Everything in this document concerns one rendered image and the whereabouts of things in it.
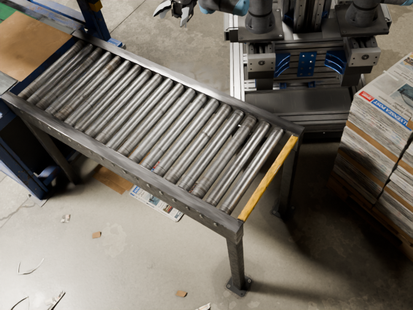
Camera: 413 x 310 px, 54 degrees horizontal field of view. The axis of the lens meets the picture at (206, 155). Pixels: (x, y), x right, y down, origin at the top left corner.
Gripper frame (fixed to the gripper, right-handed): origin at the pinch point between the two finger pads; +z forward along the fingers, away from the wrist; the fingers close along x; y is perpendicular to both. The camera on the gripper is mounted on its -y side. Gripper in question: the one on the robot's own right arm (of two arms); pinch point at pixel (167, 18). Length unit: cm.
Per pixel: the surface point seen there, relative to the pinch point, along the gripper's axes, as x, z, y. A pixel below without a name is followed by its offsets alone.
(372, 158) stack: -94, -20, 59
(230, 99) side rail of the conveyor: -25.4, -7.0, 40.5
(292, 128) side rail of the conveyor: -56, -2, 36
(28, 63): 79, 11, 55
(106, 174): 43, 21, 130
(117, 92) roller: 26, 9, 49
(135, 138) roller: 3, 28, 45
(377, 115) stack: -85, -23, 33
